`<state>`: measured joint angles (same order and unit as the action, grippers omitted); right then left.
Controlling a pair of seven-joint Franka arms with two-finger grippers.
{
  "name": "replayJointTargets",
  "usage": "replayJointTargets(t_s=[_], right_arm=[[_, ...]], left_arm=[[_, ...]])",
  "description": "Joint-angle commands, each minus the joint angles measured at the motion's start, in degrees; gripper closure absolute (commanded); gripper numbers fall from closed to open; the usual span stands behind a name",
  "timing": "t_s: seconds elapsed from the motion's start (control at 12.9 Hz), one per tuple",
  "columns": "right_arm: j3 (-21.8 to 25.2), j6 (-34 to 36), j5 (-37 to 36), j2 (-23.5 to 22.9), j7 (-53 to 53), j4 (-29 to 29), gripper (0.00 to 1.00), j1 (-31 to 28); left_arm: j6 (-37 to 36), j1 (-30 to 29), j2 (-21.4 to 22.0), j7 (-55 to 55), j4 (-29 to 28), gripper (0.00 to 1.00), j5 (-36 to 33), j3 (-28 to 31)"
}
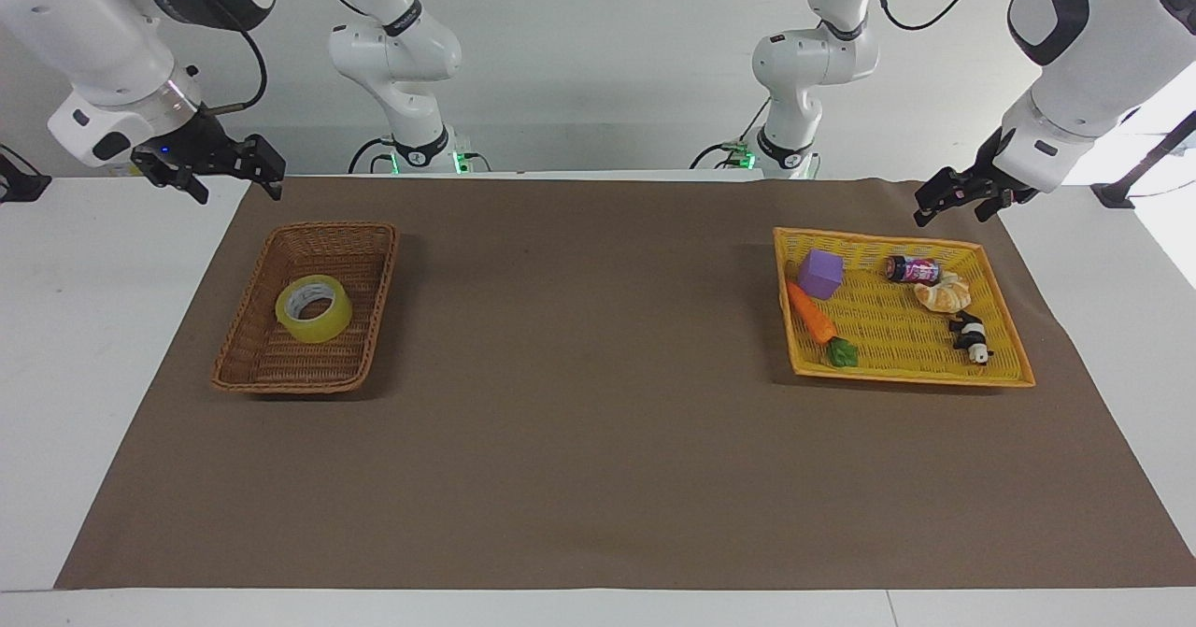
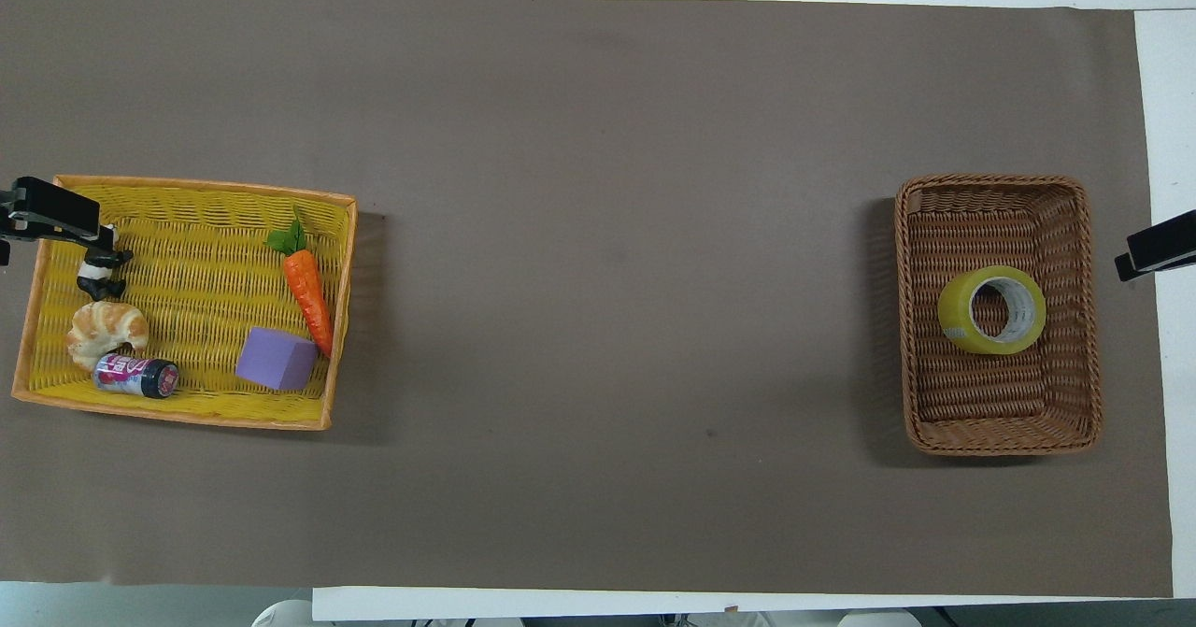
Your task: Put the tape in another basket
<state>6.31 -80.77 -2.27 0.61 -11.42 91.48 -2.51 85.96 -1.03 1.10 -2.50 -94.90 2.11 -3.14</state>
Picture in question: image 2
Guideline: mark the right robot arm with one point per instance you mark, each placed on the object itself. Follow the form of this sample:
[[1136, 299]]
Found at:
[[878, 620]]

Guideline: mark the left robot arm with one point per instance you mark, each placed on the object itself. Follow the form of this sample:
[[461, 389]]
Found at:
[[280, 616]]

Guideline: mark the yellow tape roll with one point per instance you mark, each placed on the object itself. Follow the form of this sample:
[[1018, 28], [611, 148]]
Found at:
[[955, 314]]

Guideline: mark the brown wicker basket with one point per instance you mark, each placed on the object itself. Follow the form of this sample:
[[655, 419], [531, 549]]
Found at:
[[972, 235]]

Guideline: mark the yellow woven basket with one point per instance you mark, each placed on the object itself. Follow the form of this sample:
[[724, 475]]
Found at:
[[201, 263]]

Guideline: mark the orange toy carrot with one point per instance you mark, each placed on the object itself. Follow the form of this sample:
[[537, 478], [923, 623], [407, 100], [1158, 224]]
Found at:
[[309, 295]]

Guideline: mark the purple foam block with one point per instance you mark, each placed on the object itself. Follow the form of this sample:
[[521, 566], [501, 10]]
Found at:
[[271, 359]]

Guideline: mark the small pink drink can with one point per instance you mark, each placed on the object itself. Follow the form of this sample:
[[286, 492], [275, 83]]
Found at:
[[135, 377]]

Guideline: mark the black and white panda toy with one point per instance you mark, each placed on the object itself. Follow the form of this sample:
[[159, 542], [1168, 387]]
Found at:
[[98, 270]]

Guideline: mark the toy croissant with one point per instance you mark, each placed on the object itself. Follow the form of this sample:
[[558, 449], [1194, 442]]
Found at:
[[98, 326]]

